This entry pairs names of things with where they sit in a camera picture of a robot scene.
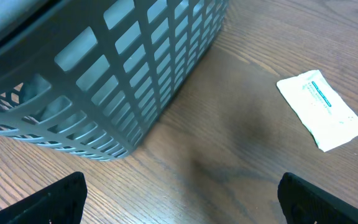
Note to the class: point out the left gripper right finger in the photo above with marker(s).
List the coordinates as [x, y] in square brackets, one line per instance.
[303, 202]

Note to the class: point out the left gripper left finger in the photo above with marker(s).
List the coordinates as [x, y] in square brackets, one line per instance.
[60, 202]

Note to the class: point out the grey plastic basket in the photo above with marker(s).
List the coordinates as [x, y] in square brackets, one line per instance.
[90, 77]

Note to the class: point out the teal wet wipes pack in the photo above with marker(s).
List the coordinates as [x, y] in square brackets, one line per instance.
[321, 110]

